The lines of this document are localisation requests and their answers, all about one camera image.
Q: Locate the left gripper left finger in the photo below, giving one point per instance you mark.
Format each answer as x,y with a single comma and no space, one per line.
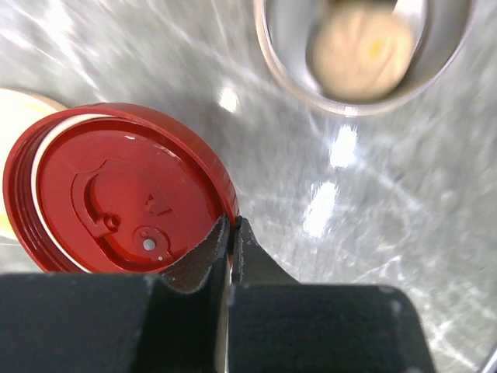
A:
175,321

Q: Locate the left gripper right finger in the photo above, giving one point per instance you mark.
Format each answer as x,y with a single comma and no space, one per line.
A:
277,324

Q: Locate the red round lid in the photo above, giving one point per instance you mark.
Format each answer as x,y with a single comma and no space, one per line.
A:
113,188

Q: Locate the beige round bun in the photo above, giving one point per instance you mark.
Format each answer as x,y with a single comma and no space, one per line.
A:
362,51

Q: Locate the cream round lid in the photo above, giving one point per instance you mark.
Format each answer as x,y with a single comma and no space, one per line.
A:
19,110

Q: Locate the red steel bowl container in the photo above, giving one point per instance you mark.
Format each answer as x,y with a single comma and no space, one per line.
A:
286,32

